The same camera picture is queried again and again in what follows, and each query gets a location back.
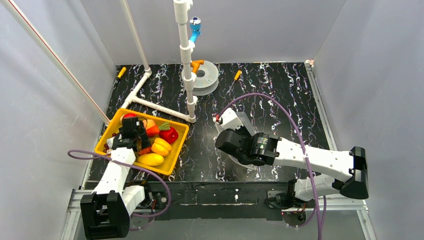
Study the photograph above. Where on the clear polka dot zip bag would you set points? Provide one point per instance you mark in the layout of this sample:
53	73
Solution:
246	121

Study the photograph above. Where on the yellow toy mango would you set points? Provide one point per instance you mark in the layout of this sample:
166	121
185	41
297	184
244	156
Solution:
151	159

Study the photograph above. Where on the toy peach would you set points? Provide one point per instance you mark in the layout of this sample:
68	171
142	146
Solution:
148	123

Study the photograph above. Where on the red toy apple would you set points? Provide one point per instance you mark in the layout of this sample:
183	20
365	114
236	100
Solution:
129	115

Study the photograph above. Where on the blue overhead camera mount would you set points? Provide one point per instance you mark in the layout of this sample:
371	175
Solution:
195	26

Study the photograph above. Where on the grey filament spool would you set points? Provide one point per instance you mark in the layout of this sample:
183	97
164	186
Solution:
207	79

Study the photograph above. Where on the white pvc pipe stand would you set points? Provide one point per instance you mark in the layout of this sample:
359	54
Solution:
181	9

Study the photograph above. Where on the purple toy grapes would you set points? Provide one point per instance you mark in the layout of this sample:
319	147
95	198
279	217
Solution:
109	143

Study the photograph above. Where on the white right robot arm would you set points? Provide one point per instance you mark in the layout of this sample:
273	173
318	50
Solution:
339	172

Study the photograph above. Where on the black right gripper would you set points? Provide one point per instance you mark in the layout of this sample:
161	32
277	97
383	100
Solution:
223	143

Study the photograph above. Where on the yellow toy bell pepper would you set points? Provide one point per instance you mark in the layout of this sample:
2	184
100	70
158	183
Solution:
161	147

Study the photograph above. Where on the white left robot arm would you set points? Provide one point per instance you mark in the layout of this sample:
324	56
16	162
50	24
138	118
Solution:
107	210

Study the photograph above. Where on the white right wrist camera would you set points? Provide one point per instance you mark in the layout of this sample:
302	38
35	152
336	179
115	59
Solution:
230	120

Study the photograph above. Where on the yellow screwdriver right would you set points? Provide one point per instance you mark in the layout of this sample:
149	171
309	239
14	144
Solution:
235	79

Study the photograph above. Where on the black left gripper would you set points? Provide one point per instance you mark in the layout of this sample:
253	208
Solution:
142	139

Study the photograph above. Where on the orange clamp handle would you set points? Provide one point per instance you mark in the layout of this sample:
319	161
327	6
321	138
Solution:
195	65

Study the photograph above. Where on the orange toy carrot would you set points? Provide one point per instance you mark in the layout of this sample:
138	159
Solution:
152	132

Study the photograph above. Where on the red toy bell pepper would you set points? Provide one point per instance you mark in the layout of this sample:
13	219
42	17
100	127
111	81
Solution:
170	135

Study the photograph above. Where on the yellow plastic tray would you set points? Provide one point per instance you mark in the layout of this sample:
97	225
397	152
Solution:
169	161

